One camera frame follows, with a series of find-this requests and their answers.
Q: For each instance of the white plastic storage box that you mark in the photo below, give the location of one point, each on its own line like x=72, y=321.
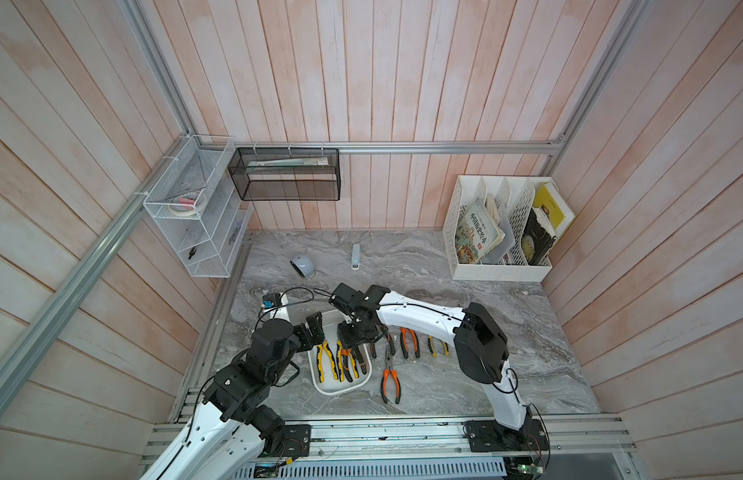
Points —
x=335, y=371

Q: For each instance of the white wire wall shelf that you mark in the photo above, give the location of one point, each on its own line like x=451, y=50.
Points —
x=207, y=244

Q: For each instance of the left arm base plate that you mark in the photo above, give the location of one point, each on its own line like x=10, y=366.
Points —
x=291, y=441

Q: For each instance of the aluminium front rail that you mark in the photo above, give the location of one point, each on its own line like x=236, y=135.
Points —
x=433, y=447

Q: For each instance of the yellow book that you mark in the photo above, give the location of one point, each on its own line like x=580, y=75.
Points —
x=549, y=200

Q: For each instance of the black book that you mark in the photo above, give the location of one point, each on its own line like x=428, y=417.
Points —
x=538, y=237

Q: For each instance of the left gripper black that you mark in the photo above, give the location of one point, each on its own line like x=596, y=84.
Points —
x=308, y=343

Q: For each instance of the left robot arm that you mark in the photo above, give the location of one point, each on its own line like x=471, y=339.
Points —
x=231, y=426

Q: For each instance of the black mesh wall basket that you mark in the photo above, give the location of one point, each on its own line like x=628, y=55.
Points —
x=286, y=174

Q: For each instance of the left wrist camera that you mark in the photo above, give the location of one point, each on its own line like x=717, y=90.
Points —
x=274, y=306

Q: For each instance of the illustrated history book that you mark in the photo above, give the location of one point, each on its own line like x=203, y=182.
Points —
x=476, y=235

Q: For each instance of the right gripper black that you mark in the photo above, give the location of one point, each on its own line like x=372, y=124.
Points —
x=346, y=340

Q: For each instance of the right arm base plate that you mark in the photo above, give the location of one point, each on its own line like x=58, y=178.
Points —
x=489, y=436

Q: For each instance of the light blue round clock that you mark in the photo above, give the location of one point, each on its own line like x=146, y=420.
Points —
x=304, y=266

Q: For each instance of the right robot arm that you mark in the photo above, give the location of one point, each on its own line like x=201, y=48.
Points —
x=478, y=341

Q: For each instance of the orange long nose pliers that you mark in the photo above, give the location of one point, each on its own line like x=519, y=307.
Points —
x=390, y=374

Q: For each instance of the yellow black combination pliers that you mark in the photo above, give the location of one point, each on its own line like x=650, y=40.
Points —
x=353, y=363

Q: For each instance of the tape roll on shelf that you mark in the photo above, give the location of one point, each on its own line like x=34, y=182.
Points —
x=187, y=205

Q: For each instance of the white file organizer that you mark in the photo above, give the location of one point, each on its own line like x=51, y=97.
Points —
x=509, y=201

